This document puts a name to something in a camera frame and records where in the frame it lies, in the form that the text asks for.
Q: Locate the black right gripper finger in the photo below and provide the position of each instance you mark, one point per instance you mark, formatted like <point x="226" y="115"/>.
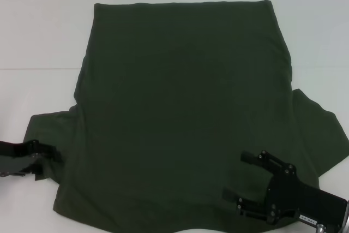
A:
<point x="271" y="160"/>
<point x="253" y="207"/>

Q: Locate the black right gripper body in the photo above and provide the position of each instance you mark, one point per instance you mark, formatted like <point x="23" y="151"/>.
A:
<point x="302" y="200"/>

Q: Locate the dark green t-shirt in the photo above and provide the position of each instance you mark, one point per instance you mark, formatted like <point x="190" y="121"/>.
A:
<point x="177" y="94"/>

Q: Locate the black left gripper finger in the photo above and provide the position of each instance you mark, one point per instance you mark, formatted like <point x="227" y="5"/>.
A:
<point x="38" y="171"/>
<point x="50" y="152"/>

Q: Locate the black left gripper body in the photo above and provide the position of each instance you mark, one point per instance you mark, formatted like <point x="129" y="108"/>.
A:
<point x="16" y="156"/>

